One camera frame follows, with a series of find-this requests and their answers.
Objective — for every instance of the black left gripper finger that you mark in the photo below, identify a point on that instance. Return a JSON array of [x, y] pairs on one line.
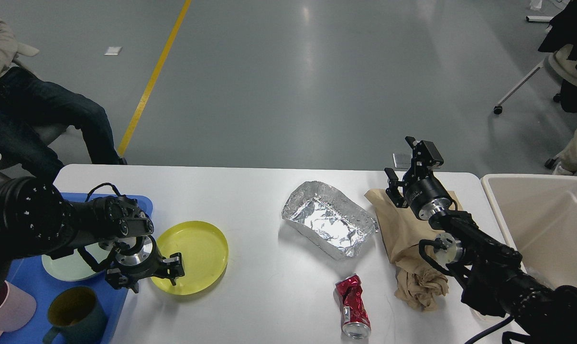
[[170, 268], [118, 279]]

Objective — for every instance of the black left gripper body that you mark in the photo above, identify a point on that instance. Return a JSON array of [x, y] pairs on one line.
[[142, 262]]

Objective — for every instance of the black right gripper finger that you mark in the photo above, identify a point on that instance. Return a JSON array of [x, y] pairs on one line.
[[392, 191], [425, 158]]

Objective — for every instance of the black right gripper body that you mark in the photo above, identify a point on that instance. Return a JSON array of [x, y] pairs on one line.
[[424, 194]]

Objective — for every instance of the yellow plastic plate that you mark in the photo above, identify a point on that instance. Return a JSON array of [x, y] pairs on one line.
[[205, 253]]

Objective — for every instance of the dark teal mug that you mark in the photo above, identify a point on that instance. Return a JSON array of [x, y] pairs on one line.
[[77, 315]]

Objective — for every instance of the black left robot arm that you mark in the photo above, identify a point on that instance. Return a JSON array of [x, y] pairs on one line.
[[111, 234]]

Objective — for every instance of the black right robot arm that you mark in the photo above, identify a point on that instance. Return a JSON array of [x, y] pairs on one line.
[[488, 271]]

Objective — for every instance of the metal floor plate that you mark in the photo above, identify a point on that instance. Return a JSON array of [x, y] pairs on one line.
[[402, 161]]

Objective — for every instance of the pale green plate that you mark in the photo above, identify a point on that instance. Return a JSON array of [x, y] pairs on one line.
[[70, 268]]

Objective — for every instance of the aluminium foil tray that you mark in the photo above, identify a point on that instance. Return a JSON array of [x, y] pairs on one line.
[[329, 219]]

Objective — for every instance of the blue plastic tray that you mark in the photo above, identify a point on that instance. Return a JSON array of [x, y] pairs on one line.
[[29, 275]]

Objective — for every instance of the crumpled brown paper bag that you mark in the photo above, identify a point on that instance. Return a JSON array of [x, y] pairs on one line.
[[418, 283]]

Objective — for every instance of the pink mug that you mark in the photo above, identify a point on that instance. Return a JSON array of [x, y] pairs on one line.
[[17, 307]]

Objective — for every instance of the beige plastic bin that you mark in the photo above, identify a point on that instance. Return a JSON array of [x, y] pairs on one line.
[[537, 215]]

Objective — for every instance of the crushed red soda can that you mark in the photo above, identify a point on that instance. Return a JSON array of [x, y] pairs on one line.
[[355, 322]]

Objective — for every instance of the grey chair under person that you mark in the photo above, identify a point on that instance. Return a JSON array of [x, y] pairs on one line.
[[47, 132]]

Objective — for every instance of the white office chair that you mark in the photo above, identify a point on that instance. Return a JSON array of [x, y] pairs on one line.
[[560, 46]]

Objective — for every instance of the seated person in jeans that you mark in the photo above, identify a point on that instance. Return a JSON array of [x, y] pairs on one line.
[[26, 100]]

